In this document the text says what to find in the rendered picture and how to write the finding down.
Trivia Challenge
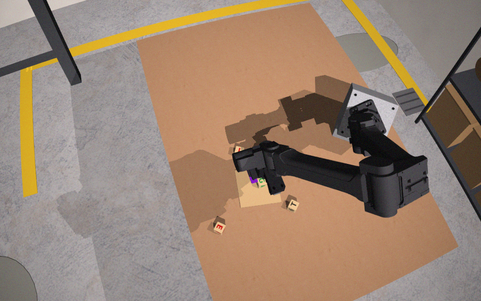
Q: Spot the tan flat mat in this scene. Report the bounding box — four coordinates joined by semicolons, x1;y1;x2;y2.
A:
235;170;282;208

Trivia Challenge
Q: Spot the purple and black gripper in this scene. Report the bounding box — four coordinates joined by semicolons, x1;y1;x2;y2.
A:
247;168;258;184

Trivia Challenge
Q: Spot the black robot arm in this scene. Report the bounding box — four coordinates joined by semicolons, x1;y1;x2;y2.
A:
232;99;429;218

